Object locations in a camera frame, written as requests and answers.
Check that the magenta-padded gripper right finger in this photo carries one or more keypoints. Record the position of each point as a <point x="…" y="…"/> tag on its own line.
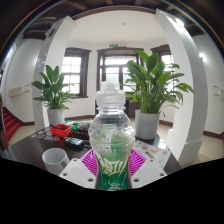
<point x="146" y="171"/>

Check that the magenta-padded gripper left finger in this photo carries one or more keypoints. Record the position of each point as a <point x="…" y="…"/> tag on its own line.
<point x="77" y="173"/>

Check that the clear green-labelled drink bottle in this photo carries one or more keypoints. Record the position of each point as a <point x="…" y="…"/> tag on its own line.
<point x="111" y="133"/>

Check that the white printed leaflet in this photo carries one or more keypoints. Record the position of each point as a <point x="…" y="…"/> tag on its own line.
<point x="153" y="151"/>

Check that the white cup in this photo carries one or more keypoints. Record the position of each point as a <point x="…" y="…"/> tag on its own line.
<point x="55" y="159"/>

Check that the black flat device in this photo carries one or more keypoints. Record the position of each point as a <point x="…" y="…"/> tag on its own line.
<point x="74" y="141"/>

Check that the red plastic box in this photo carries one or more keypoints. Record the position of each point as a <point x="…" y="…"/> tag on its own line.
<point x="62" y="130"/>

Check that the green packet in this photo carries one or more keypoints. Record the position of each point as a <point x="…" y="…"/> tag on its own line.
<point x="71" y="125"/>

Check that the large potted leafy plant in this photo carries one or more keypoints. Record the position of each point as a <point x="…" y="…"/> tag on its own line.
<point x="148" y="96"/>

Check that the small potted leafy plant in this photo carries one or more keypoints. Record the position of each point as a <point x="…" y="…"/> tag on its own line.
<point x="54" y="96"/>

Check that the red carpeted stairs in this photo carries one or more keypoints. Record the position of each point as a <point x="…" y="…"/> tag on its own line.
<point x="10" y="123"/>

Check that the dark-framed narrow window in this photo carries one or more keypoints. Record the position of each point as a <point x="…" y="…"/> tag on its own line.
<point x="74" y="73"/>

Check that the dark-framed wide window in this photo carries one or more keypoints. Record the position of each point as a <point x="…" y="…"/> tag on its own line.
<point x="115" y="68"/>

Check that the dark-framed window behind pillar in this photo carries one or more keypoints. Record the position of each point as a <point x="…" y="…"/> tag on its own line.
<point x="165" y="58"/>

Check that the green exit sign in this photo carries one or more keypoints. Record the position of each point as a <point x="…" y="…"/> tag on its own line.
<point x="113" y="45"/>

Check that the white wall radiator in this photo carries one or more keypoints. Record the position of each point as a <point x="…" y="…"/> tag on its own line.
<point x="18" y="90"/>

